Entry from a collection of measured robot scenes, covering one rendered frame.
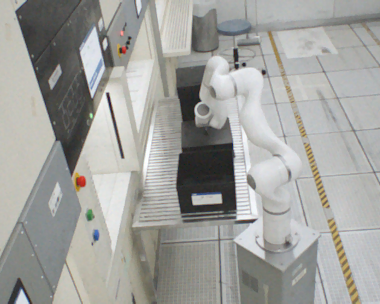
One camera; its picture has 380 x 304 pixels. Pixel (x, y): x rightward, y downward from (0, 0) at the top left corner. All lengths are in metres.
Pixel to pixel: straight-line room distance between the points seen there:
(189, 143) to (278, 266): 0.93
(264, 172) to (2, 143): 1.02
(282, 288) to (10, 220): 1.30
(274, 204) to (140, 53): 2.09
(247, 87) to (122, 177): 0.86
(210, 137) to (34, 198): 1.53
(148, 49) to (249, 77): 1.86
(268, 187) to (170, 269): 1.40
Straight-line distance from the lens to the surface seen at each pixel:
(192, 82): 2.90
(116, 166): 2.43
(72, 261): 1.55
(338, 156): 3.95
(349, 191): 3.60
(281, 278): 2.06
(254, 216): 2.24
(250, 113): 1.87
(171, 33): 4.26
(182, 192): 2.20
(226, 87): 1.86
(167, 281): 3.01
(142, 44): 3.66
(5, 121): 1.17
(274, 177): 1.83
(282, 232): 2.04
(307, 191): 3.57
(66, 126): 1.55
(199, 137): 2.63
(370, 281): 3.02
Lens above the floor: 2.27
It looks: 34 degrees down
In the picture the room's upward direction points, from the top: 8 degrees counter-clockwise
